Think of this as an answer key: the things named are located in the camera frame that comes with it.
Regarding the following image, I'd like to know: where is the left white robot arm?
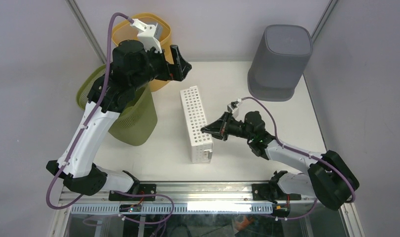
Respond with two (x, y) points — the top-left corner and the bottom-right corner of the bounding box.
(46, 40), (192, 200)

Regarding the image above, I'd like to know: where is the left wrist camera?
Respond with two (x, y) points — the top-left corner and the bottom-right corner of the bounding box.
(131, 18), (163, 53)

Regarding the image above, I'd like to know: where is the green mesh waste bin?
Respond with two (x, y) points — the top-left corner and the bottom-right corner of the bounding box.
(75, 65), (157, 146)

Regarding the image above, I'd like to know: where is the right aluminium corner post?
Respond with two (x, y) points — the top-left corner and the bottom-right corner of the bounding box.
(311, 0), (339, 43)

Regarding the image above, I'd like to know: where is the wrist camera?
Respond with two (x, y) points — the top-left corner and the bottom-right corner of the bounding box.
(131, 18), (163, 53)
(227, 98), (242, 119)

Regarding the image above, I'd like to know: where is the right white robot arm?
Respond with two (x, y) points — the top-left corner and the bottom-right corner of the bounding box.
(201, 111), (360, 210)

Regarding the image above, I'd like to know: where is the left aluminium corner post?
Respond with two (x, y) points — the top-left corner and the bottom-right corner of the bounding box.
(65, 0), (107, 64)

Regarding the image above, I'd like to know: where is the grey mesh waste bin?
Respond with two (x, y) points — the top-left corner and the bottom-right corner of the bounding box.
(247, 24), (313, 102)

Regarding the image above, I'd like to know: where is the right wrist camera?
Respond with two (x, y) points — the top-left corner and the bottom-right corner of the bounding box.
(227, 98), (242, 119)

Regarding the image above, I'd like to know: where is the aluminium mounting rail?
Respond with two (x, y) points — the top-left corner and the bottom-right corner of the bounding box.
(58, 181), (315, 204)

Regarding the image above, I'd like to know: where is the white slotted cable duct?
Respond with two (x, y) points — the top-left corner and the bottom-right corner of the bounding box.
(71, 201), (273, 215)

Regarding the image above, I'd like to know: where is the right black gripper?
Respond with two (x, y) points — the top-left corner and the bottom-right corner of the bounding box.
(200, 112), (254, 142)

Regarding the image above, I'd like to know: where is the white perforated plastic basket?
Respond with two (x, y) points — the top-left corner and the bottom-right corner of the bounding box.
(180, 86), (214, 163)

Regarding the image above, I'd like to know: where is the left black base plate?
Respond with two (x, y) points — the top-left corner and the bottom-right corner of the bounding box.
(108, 183), (157, 202)

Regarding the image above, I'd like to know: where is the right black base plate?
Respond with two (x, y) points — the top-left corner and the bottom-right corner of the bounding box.
(251, 183), (301, 203)

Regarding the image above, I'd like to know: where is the aluminium corner post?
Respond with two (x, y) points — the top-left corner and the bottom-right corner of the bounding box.
(311, 0), (339, 43)
(65, 0), (107, 64)

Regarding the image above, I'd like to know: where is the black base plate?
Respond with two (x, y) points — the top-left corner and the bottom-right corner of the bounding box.
(251, 183), (301, 203)
(108, 183), (157, 202)

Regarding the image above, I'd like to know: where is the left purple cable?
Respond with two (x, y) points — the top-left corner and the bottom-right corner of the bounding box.
(45, 12), (175, 226)

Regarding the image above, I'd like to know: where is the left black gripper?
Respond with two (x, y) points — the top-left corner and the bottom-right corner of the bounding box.
(131, 43), (192, 91)

